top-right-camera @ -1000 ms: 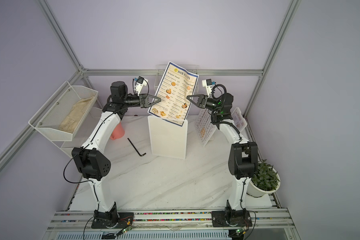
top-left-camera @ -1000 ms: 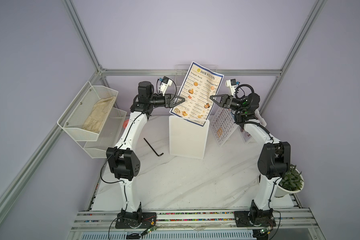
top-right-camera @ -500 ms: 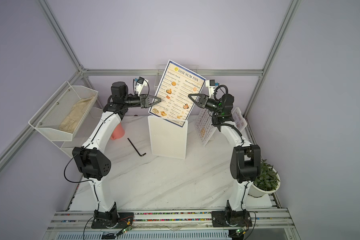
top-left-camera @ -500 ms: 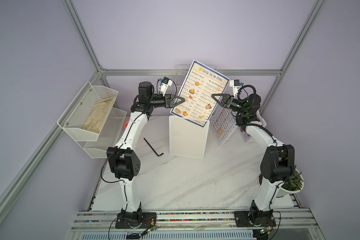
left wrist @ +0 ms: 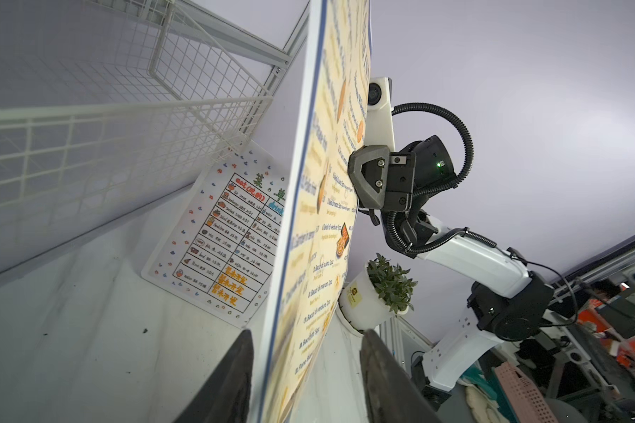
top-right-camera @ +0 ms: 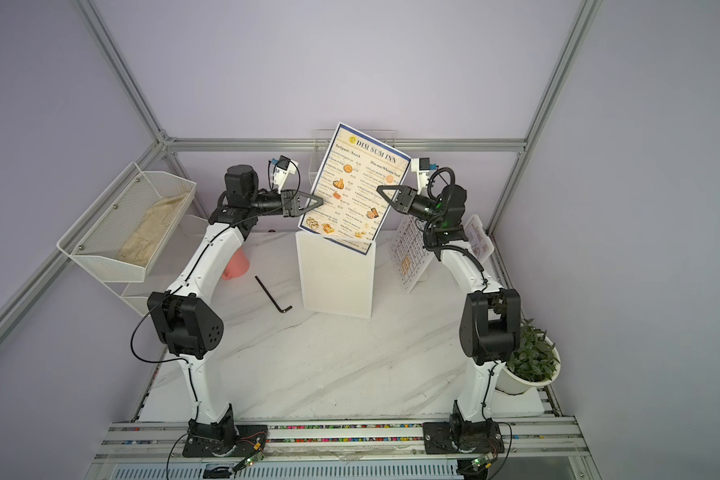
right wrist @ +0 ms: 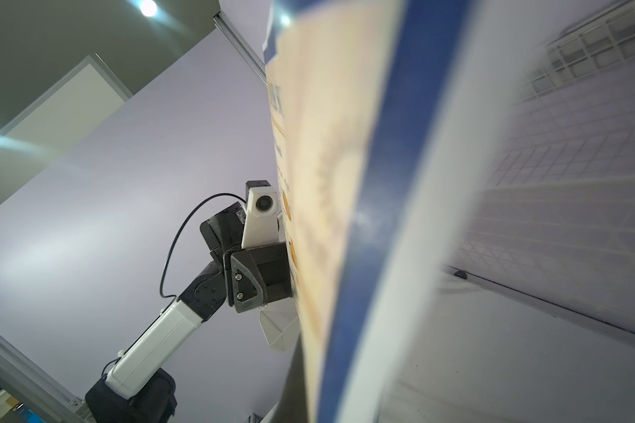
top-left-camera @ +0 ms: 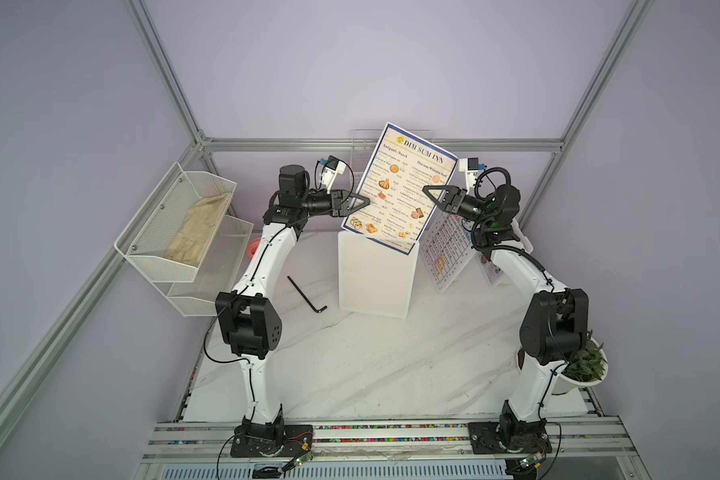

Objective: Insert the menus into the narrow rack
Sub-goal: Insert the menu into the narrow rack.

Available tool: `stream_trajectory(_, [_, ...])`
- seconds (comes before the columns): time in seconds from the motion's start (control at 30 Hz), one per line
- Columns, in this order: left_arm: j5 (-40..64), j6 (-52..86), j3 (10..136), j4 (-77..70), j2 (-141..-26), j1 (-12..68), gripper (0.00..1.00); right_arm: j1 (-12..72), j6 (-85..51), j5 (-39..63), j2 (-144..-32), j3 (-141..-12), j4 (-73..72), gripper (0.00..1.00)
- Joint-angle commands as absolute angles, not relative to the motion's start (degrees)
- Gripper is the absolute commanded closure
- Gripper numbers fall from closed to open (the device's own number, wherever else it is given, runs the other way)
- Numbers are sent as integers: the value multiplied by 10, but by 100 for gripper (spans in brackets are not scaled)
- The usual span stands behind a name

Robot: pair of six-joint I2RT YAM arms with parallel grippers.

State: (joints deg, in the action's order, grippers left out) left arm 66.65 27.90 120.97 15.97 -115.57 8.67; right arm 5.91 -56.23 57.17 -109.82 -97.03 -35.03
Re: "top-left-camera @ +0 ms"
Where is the large white board front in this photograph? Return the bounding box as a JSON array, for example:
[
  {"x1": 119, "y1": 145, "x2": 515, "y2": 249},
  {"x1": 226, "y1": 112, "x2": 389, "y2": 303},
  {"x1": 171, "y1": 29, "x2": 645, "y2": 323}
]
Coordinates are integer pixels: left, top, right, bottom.
[{"x1": 419, "y1": 209, "x2": 478, "y2": 294}]

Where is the narrow white rack box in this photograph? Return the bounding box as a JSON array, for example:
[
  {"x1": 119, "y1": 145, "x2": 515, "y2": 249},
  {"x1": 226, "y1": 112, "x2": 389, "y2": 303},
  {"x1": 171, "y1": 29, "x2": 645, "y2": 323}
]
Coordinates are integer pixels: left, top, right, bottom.
[{"x1": 475, "y1": 228, "x2": 533, "y2": 286}]

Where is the beige cloth in shelf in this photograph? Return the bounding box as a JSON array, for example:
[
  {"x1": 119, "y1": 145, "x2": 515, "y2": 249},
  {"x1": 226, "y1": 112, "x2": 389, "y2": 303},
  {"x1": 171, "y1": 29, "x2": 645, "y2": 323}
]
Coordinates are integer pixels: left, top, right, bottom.
[{"x1": 164, "y1": 193, "x2": 232, "y2": 267}]

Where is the white wire wall basket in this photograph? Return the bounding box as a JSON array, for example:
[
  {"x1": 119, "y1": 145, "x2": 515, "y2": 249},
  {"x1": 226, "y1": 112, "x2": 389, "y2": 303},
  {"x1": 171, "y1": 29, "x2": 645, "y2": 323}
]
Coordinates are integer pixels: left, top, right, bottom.
[{"x1": 349, "y1": 128, "x2": 440, "y2": 194}]

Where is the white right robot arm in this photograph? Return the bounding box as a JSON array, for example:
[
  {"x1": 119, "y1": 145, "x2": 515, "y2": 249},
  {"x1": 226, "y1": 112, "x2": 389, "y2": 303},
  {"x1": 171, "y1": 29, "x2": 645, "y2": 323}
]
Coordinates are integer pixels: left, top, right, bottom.
[{"x1": 422, "y1": 167, "x2": 589, "y2": 436}]

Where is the large white board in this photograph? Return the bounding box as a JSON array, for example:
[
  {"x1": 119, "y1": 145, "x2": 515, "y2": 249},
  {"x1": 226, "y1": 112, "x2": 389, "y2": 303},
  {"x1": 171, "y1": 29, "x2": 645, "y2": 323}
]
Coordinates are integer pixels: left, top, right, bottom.
[
  {"x1": 419, "y1": 209, "x2": 478, "y2": 294},
  {"x1": 338, "y1": 231, "x2": 419, "y2": 319}
]

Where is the black allen key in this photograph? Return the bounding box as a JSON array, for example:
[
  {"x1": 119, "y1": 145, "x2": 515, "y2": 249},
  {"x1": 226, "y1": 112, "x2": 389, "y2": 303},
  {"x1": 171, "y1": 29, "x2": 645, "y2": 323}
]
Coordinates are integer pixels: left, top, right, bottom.
[{"x1": 286, "y1": 275, "x2": 328, "y2": 314}]

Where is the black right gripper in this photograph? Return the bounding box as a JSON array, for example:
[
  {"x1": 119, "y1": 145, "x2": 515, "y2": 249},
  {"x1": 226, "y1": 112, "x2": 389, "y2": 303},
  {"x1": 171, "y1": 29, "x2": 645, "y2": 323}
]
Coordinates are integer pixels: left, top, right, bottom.
[{"x1": 424, "y1": 188, "x2": 492, "y2": 230}]

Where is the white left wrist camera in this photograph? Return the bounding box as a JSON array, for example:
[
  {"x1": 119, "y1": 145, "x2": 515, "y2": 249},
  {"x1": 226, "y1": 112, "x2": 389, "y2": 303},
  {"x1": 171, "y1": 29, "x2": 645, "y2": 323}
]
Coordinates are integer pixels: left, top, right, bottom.
[{"x1": 317, "y1": 155, "x2": 346, "y2": 193}]

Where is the pink plastic cup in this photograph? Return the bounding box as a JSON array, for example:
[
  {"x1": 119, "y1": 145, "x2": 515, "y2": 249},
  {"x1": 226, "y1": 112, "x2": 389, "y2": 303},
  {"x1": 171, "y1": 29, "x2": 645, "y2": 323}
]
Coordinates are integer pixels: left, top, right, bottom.
[{"x1": 245, "y1": 238, "x2": 261, "y2": 260}]

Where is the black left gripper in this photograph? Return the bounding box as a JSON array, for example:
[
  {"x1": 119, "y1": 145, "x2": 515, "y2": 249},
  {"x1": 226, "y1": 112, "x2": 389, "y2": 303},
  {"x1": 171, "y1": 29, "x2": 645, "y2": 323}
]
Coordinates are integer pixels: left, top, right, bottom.
[{"x1": 301, "y1": 190, "x2": 370, "y2": 219}]

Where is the upper white mesh shelf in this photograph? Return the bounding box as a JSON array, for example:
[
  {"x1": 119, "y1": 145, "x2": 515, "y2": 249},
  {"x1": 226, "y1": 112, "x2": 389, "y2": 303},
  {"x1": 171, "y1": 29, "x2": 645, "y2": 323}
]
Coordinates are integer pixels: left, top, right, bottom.
[{"x1": 114, "y1": 163, "x2": 237, "y2": 283}]

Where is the white mesh shelf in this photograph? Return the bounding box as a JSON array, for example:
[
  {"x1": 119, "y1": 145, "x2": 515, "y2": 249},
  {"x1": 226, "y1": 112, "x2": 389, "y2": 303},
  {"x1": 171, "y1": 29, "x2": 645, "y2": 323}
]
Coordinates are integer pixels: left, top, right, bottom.
[
  {"x1": 114, "y1": 163, "x2": 237, "y2": 283},
  {"x1": 156, "y1": 215, "x2": 253, "y2": 317}
]

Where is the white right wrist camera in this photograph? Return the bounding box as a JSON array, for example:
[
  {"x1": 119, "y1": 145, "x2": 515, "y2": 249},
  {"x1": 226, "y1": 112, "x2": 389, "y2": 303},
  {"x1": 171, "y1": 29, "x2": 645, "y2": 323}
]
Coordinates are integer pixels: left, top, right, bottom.
[{"x1": 457, "y1": 157, "x2": 486, "y2": 192}]

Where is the potted green plant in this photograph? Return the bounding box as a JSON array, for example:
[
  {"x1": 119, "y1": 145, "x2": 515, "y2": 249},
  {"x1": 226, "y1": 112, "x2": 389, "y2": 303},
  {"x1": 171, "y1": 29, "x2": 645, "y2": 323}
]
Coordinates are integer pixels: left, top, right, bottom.
[{"x1": 516, "y1": 329, "x2": 610, "y2": 397}]

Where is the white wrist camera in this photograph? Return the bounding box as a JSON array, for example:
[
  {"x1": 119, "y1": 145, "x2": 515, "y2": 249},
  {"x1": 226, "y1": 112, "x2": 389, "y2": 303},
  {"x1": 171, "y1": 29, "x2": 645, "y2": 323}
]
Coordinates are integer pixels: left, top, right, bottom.
[
  {"x1": 457, "y1": 157, "x2": 486, "y2": 192},
  {"x1": 317, "y1": 155, "x2": 346, "y2": 193}
]

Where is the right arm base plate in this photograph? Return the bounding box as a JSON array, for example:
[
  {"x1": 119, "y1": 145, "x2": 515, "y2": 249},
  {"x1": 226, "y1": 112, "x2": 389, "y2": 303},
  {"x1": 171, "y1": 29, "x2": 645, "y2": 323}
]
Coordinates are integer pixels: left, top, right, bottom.
[{"x1": 467, "y1": 421, "x2": 552, "y2": 455}]

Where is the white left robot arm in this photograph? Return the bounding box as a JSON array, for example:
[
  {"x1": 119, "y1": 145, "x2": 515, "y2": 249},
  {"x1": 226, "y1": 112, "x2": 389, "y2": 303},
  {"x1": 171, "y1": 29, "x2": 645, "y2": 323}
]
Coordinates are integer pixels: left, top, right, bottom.
[{"x1": 215, "y1": 156, "x2": 370, "y2": 430}]

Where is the aluminium front rail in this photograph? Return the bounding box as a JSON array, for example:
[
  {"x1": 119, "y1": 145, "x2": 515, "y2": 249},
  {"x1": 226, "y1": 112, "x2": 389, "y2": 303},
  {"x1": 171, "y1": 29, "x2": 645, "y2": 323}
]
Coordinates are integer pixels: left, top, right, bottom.
[{"x1": 141, "y1": 416, "x2": 638, "y2": 464}]

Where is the lower white mesh shelf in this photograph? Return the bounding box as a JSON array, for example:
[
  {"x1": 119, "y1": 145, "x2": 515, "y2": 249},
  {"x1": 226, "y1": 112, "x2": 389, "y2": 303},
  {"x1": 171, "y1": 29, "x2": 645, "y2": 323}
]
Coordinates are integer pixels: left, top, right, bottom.
[{"x1": 156, "y1": 215, "x2": 253, "y2": 317}]

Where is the small special menu flyer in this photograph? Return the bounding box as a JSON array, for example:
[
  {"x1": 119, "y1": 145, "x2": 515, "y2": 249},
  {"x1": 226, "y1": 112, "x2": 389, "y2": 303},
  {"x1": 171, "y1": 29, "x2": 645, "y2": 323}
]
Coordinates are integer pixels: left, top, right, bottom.
[{"x1": 477, "y1": 253, "x2": 503, "y2": 285}]

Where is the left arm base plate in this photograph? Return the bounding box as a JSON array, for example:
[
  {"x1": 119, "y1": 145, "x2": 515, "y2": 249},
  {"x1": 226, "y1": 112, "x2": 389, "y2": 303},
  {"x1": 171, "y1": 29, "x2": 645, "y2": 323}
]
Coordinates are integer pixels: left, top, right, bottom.
[{"x1": 229, "y1": 419, "x2": 314, "y2": 458}]

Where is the large dim sum menu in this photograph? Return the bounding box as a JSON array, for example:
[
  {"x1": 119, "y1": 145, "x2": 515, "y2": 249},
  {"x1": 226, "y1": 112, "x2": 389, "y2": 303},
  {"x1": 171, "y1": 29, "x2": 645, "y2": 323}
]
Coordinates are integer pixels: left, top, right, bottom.
[{"x1": 342, "y1": 123, "x2": 458, "y2": 255}]

